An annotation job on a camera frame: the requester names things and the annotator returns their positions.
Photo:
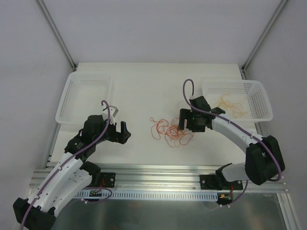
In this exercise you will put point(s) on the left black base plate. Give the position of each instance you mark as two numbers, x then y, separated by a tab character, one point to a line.
103	179

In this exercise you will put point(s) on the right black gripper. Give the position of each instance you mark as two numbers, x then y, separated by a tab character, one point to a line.
190	120

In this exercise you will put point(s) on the aluminium mounting rail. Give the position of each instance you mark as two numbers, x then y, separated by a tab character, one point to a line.
161	178

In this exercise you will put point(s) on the right white plastic basket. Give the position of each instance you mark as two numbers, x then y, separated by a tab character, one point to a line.
242	100

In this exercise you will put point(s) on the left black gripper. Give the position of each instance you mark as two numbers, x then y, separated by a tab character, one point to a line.
117	133

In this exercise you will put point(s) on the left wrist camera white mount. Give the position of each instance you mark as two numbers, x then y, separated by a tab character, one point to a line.
113	112

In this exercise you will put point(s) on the aluminium frame post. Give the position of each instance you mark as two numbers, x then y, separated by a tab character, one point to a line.
265	33
50	22

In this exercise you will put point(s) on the right aluminium frame post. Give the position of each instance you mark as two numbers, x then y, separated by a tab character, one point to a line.
265	33

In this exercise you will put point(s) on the white slotted cable duct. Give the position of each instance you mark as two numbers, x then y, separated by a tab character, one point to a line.
147	195

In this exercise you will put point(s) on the left white plastic basket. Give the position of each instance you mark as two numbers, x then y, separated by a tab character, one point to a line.
82	96

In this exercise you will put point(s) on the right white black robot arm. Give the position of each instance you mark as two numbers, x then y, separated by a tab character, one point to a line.
263	157

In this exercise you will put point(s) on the left aluminium frame post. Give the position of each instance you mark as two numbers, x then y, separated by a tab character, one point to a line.
50	22

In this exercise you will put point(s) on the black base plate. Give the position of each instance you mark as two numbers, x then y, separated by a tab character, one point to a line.
213	182
103	179

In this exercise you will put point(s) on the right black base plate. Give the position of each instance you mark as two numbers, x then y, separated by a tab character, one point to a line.
213	182

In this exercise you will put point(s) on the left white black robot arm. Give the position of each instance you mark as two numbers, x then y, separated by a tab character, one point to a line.
71	174

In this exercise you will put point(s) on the white plastic basket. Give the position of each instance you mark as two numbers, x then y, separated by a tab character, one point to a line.
242	100
82	96

